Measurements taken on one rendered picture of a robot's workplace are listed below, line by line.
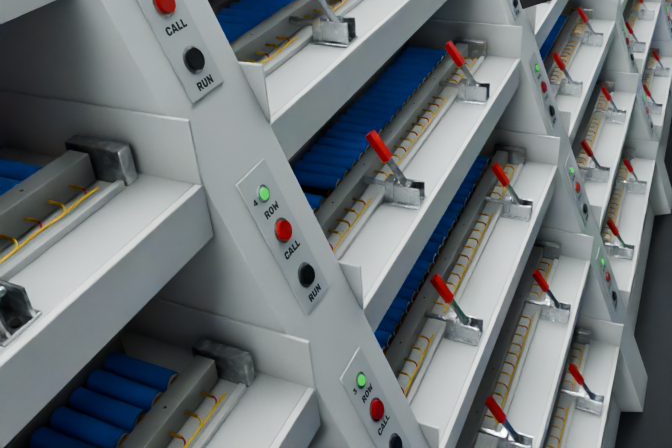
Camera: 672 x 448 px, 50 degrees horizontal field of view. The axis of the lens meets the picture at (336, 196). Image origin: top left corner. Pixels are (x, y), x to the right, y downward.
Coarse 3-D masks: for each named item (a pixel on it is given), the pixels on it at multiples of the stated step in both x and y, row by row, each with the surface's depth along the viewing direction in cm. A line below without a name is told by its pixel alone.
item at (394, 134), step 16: (464, 48) 107; (448, 64) 103; (432, 80) 98; (448, 80) 102; (416, 96) 95; (432, 96) 97; (400, 112) 91; (416, 112) 92; (432, 112) 93; (400, 128) 87; (400, 144) 88; (368, 160) 81; (400, 160) 84; (352, 176) 79; (368, 176) 80; (336, 192) 76; (352, 192) 77; (320, 208) 74; (336, 208) 74; (320, 224) 71; (336, 224) 74; (352, 224) 74
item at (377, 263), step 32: (416, 32) 114; (448, 32) 111; (480, 32) 109; (512, 32) 107; (512, 64) 107; (448, 96) 99; (416, 128) 92; (448, 128) 91; (480, 128) 93; (416, 160) 85; (448, 160) 85; (448, 192) 83; (384, 224) 75; (416, 224) 74; (352, 256) 70; (384, 256) 70; (416, 256) 76; (352, 288) 63; (384, 288) 68
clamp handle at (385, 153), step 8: (368, 136) 75; (376, 136) 75; (376, 144) 75; (384, 144) 76; (376, 152) 76; (384, 152) 75; (384, 160) 76; (392, 160) 76; (392, 168) 76; (400, 176) 76; (400, 184) 77; (408, 184) 77
